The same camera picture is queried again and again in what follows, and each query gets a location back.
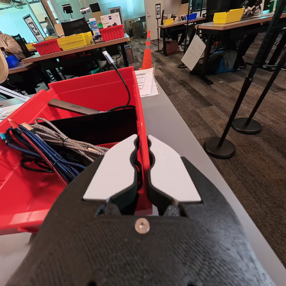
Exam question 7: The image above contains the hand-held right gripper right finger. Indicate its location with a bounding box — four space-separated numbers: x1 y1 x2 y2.
147 135 202 203

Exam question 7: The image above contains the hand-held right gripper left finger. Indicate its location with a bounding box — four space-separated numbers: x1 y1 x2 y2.
83 134 139 201

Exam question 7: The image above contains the blue braided cable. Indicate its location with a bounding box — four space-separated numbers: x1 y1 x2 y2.
0 127 86 184

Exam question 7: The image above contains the black-white braided cable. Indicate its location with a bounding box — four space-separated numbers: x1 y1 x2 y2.
31 117 110 163

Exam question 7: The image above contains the red plastic bin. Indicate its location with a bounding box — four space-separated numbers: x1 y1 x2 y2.
0 66 153 236

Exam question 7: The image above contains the red braided cable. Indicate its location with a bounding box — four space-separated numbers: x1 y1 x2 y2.
7 118 68 187

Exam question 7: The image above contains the grey desk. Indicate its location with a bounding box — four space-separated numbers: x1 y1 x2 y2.
0 79 286 286

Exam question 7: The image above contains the black bin divider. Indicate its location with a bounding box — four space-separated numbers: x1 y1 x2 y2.
35 107 138 146

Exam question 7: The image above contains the black stanchion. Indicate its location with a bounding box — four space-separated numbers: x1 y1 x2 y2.
203 0 284 160
231 59 286 135

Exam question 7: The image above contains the paper sheet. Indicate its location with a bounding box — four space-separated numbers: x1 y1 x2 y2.
135 68 160 97

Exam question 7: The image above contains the metal trash can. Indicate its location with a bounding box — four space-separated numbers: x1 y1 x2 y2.
123 45 134 64

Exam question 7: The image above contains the blue bag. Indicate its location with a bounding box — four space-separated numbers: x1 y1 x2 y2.
214 50 235 74

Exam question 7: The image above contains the orange traffic cone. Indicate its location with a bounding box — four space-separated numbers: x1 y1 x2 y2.
141 30 153 70

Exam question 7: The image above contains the white leaning board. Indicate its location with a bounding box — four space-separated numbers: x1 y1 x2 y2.
181 35 206 71

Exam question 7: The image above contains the wooden background table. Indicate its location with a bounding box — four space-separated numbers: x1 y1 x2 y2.
21 34 130 82
195 13 286 85

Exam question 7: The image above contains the red storage bin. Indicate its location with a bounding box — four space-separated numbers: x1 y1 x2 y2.
32 40 63 56
99 25 125 42

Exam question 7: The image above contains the wipes canister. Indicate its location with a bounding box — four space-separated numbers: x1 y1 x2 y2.
89 18 100 36

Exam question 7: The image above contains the black monitor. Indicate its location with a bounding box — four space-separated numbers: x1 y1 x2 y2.
61 18 90 37

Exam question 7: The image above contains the framed marker poster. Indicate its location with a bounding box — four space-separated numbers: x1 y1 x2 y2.
22 14 45 42

